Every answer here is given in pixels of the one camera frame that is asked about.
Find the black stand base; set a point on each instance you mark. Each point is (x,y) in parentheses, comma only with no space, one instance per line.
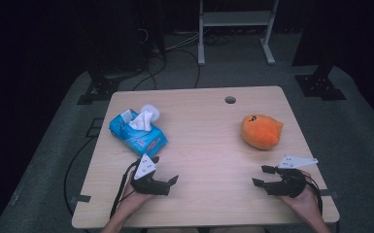
(319,85)
(102,89)

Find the black tape strip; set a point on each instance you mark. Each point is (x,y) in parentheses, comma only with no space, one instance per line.
(327,193)
(81,198)

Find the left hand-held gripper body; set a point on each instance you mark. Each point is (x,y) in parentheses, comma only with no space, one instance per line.
(144,166)

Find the white metal stand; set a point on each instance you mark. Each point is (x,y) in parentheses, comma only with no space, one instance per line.
(236,18)

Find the orange plush toy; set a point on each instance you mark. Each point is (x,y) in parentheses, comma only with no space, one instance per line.
(261,132)

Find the blue wet wipe pack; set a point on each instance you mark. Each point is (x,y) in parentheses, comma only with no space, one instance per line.
(139,137)

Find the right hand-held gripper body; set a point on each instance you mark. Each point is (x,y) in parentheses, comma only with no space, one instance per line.
(291,184)

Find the person's left hand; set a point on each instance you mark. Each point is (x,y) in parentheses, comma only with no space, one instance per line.
(131,201)

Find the person's right hand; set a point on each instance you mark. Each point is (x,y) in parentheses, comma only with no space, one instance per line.
(306,202)

